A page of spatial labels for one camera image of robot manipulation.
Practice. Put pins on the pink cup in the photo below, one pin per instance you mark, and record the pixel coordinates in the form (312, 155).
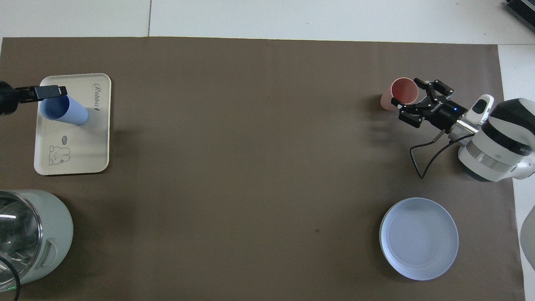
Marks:
(402, 90)

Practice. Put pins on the pale green cooking pot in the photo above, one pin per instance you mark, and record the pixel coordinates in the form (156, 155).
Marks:
(50, 225)

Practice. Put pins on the blue ribbed cup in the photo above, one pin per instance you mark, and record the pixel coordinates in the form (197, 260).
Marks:
(67, 112)

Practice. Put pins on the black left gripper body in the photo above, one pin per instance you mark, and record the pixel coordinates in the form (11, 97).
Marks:
(7, 98)

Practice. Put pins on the cream rabbit print tray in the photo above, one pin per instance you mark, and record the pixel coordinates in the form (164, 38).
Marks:
(79, 146)

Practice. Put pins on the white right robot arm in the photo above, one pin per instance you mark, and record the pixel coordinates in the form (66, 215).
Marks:
(497, 142)

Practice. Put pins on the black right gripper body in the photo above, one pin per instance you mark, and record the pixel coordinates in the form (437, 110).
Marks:
(441, 115)

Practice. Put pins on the lavender blue plate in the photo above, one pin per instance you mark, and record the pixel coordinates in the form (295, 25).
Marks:
(419, 238)

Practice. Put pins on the dark grey finned device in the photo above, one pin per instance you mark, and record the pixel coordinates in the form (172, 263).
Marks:
(522, 10)

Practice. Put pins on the brown table mat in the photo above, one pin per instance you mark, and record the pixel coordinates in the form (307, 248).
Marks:
(250, 167)

